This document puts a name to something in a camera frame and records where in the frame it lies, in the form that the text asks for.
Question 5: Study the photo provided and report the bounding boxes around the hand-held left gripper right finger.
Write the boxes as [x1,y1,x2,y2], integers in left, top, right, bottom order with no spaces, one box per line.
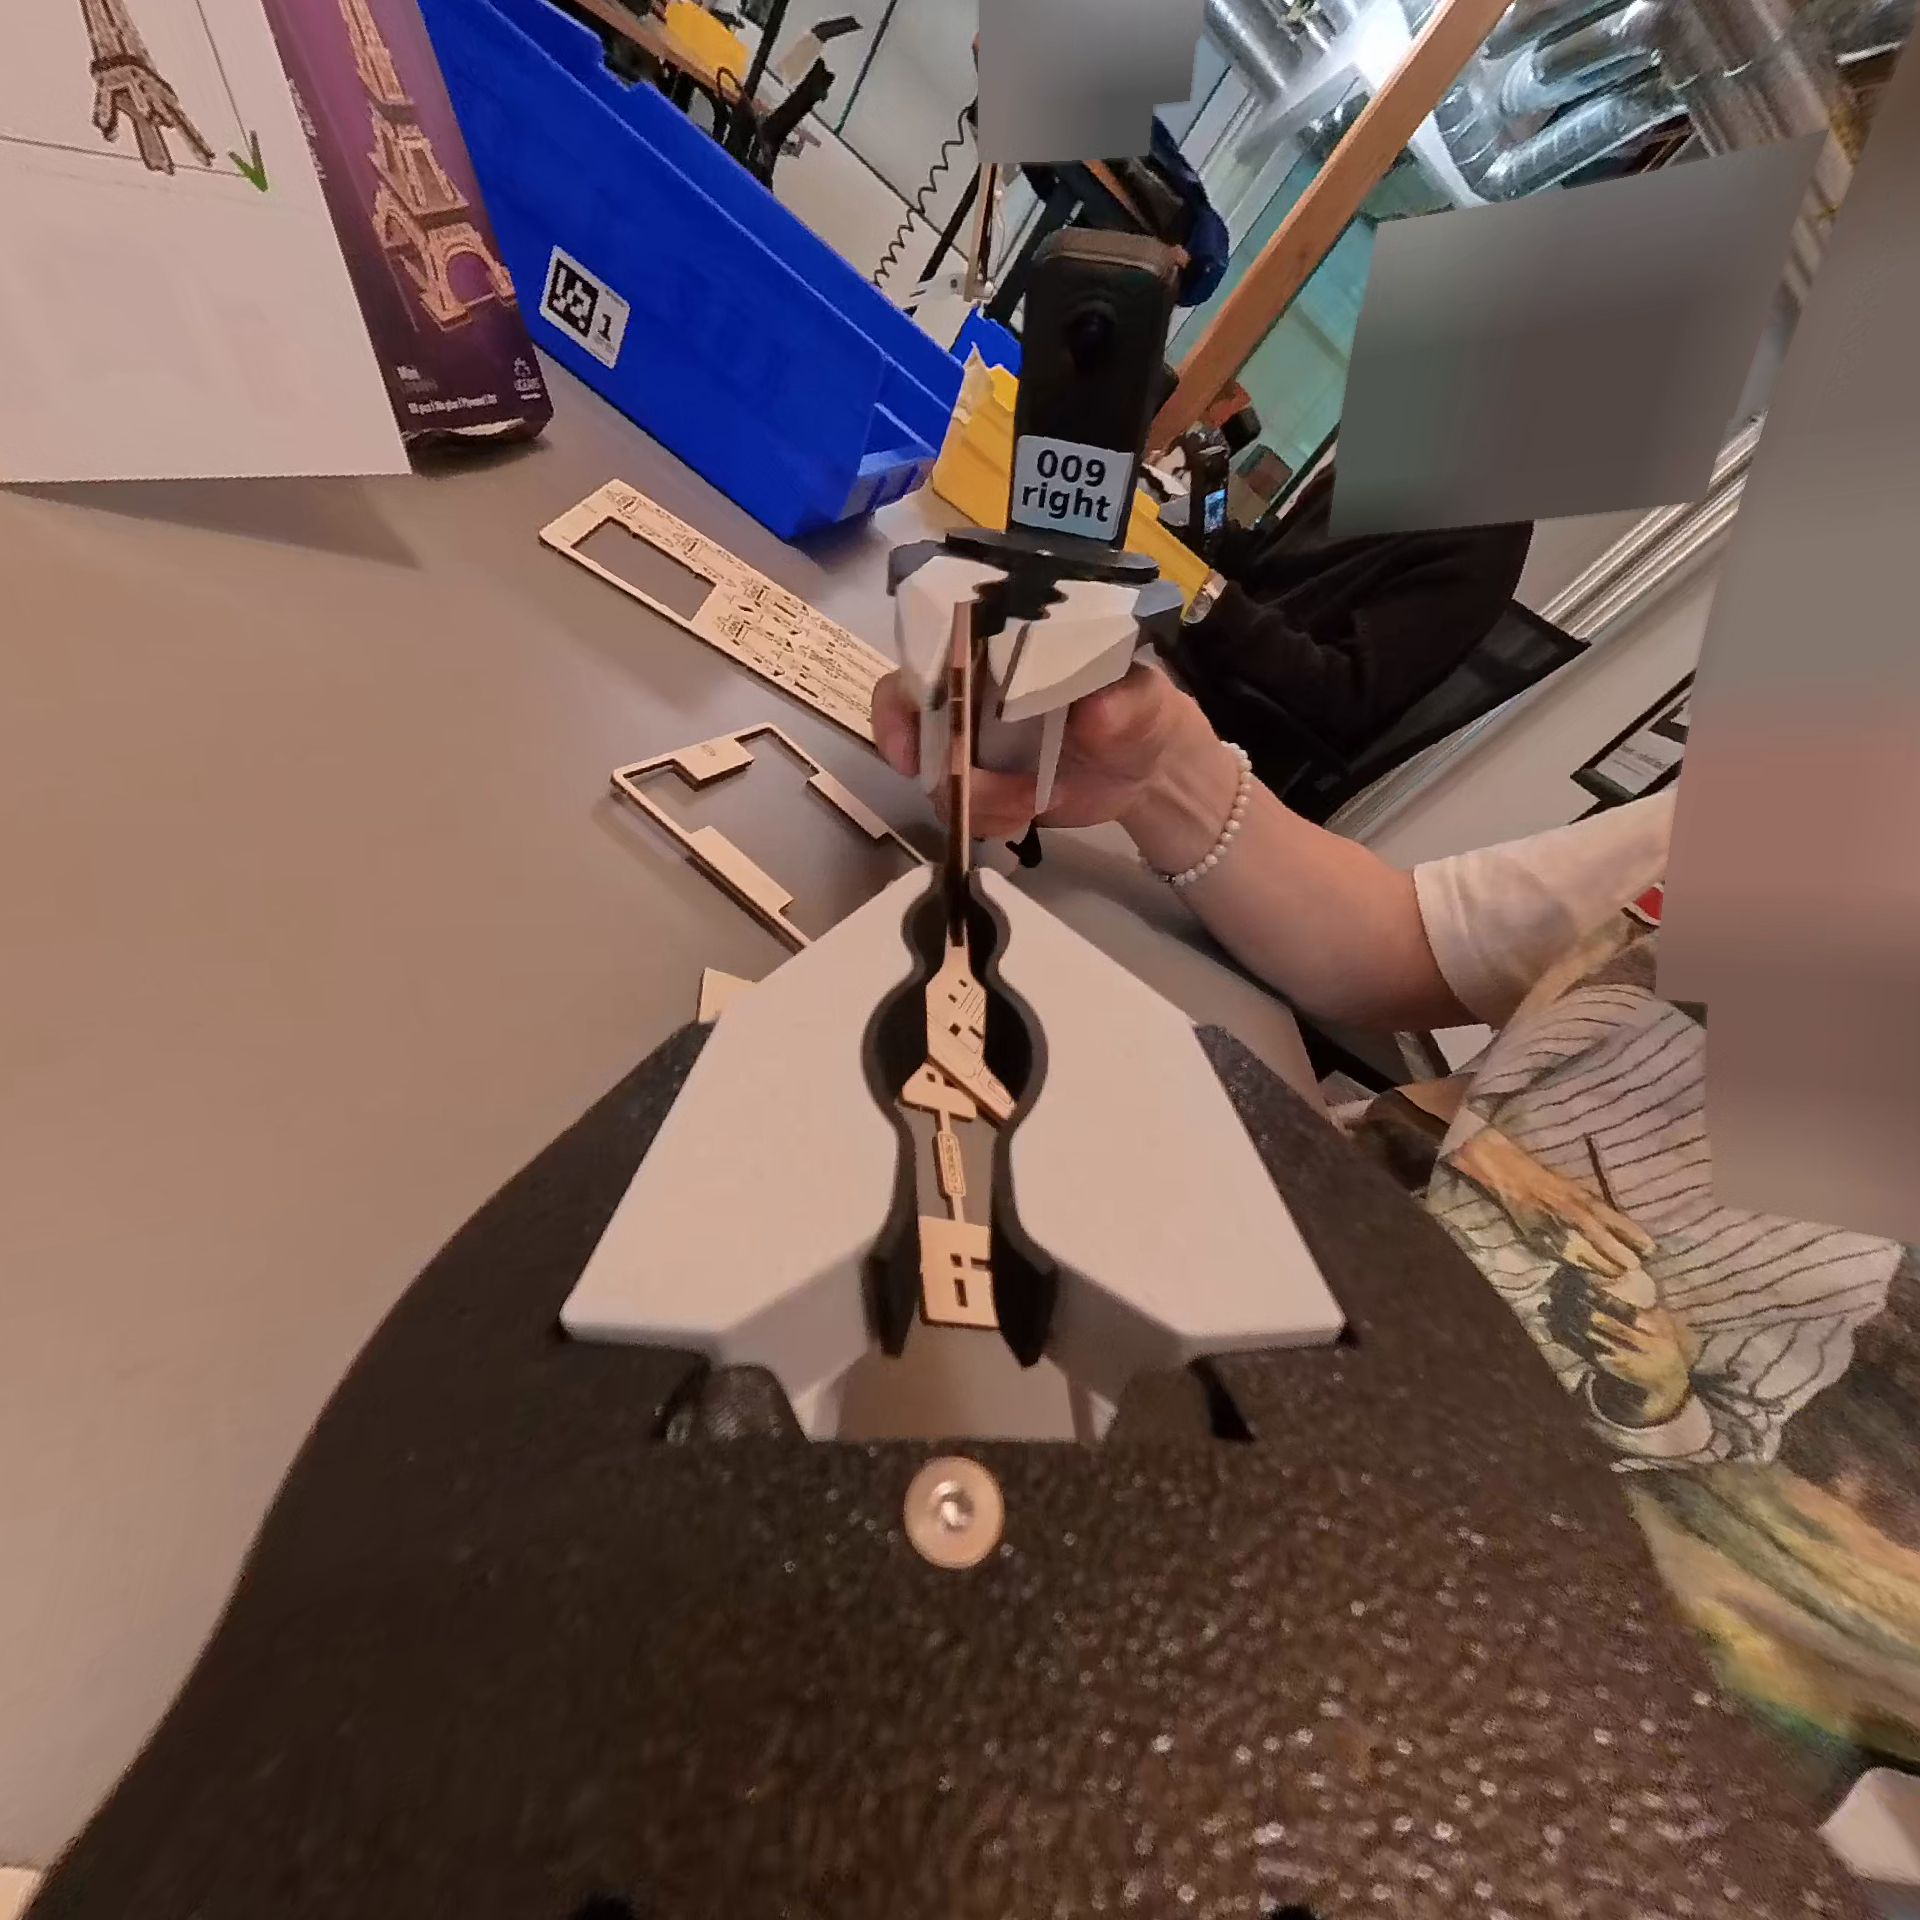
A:
[977,873,1346,1442]

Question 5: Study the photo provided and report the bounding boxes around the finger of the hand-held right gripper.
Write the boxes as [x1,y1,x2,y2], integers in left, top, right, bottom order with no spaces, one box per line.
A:
[896,562,988,782]
[990,584,1144,816]

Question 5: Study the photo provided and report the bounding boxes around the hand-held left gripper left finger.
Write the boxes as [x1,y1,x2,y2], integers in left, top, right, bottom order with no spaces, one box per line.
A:
[561,871,963,1444]

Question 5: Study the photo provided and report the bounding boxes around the wooden four-square frame piece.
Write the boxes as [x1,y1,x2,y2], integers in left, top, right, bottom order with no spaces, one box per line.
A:
[896,1055,1003,1334]

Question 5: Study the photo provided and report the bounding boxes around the wooden puzzle sheet square cutout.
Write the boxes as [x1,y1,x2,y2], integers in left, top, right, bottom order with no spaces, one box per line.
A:
[609,721,936,1023]

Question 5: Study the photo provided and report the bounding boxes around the person's right forearm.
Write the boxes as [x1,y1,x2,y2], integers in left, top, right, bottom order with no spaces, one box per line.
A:
[1155,750,1478,1038]

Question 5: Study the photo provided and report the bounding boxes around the grey desk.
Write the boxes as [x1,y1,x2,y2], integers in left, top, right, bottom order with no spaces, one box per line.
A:
[0,335,1337,1863]

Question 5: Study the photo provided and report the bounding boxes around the person's right hand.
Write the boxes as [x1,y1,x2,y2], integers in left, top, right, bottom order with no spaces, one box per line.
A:
[873,661,1250,863]

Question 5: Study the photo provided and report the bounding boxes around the wooden puzzle sheet rectangular hole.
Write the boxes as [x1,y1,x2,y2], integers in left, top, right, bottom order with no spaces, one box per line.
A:
[539,480,904,744]

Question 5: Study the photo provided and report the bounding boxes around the yellow plastic bin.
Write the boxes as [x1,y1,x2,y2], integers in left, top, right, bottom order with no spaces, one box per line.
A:
[930,348,1213,594]

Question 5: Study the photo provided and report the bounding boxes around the dark blue backpack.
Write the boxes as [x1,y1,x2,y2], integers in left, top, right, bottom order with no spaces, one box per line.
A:
[1141,141,1234,301]

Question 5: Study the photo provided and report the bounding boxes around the wooden railing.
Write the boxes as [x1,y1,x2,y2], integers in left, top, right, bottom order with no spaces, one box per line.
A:
[1155,0,1517,442]

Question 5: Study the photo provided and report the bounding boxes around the blue plastic bin white tag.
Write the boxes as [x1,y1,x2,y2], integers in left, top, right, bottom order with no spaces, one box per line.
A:
[416,0,963,512]

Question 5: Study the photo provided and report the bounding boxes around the purple puzzle box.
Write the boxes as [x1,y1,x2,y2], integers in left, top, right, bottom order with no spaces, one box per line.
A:
[264,0,554,452]

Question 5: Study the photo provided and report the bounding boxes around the white tower instruction sheet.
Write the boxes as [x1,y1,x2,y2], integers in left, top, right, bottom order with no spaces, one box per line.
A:
[0,0,413,484]

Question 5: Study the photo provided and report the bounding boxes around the pearl bracelet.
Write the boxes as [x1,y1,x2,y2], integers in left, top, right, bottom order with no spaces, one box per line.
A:
[1141,743,1254,888]

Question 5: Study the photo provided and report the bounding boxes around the silver ventilation duct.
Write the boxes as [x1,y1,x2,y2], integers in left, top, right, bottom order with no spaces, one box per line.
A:
[1410,0,1853,202]

